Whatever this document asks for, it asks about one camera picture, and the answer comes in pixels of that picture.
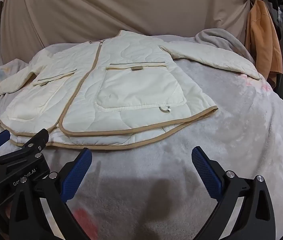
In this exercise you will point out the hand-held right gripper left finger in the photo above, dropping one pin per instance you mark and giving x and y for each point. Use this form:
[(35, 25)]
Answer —
[(77, 175)]

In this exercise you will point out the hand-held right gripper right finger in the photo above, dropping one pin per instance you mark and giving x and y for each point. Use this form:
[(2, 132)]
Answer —
[(206, 170)]

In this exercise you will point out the cream quilted jacket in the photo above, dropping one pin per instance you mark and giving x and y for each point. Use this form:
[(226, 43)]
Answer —
[(131, 85)]

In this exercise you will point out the grey fleece blanket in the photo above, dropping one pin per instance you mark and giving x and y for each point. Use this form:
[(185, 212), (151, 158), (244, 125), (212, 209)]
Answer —
[(231, 142)]

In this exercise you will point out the pale printed quilt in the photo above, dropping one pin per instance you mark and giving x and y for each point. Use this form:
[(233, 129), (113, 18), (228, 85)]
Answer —
[(5, 68)]

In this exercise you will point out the orange hanging garment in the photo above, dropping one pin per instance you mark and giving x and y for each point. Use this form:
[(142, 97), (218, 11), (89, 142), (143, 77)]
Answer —
[(264, 42)]

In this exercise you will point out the beige curtain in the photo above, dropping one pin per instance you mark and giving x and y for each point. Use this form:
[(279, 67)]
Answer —
[(106, 10)]

